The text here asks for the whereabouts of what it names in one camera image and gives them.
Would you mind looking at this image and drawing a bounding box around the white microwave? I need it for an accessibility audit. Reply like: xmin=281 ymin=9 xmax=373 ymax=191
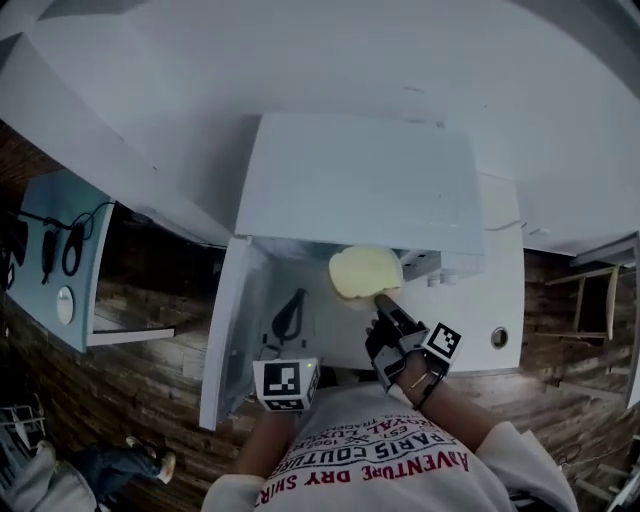
xmin=198 ymin=113 xmax=487 ymax=432

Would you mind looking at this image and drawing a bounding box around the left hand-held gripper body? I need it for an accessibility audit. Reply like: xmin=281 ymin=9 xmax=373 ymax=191
xmin=251 ymin=343 xmax=322 ymax=414

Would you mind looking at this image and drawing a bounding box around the person's white printed shirt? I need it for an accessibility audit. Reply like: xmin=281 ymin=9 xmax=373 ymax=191
xmin=200 ymin=383 xmax=581 ymax=512

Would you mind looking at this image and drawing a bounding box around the black wrist band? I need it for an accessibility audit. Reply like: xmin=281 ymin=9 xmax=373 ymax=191
xmin=414 ymin=367 xmax=451 ymax=412

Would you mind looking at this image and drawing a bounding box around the black stand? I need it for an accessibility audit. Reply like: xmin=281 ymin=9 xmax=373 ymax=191
xmin=17 ymin=209 xmax=74 ymax=231

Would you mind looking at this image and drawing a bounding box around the person's right forearm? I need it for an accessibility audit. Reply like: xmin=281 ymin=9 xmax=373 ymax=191
xmin=392 ymin=352 xmax=504 ymax=456

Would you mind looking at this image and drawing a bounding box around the pale yellow dough piece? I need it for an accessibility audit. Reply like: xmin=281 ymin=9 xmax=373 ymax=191
xmin=328 ymin=244 xmax=404 ymax=301

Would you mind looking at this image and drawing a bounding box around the white table with grommet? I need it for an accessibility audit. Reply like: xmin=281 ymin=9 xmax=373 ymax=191
xmin=314 ymin=171 xmax=527 ymax=377

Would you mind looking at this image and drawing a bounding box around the black coiled cable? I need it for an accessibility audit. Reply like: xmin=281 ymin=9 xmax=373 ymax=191
xmin=60 ymin=199 xmax=117 ymax=277

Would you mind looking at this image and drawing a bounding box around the black handheld device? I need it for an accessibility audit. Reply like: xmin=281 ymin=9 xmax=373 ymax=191
xmin=40 ymin=225 xmax=60 ymax=286

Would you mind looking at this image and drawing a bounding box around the white wire rack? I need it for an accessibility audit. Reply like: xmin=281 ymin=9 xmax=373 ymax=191
xmin=0 ymin=403 xmax=47 ymax=454

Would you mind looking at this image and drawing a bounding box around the wooden chair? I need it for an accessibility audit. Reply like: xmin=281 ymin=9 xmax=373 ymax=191
xmin=543 ymin=263 xmax=622 ymax=342

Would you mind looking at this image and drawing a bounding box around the pale blue table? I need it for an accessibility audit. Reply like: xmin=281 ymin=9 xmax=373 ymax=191
xmin=3 ymin=168 xmax=177 ymax=355

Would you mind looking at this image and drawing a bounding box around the white round disc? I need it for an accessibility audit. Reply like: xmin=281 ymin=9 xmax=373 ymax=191
xmin=55 ymin=285 xmax=76 ymax=326

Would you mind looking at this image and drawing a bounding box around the person's left forearm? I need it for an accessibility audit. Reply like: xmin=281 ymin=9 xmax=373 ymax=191
xmin=230 ymin=408 xmax=306 ymax=476

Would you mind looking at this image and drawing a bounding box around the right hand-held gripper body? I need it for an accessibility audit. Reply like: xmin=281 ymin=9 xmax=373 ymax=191
xmin=371 ymin=321 xmax=464 ymax=397

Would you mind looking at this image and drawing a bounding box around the thin gold bracelet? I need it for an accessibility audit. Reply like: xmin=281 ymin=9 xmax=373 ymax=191
xmin=403 ymin=368 xmax=432 ymax=394

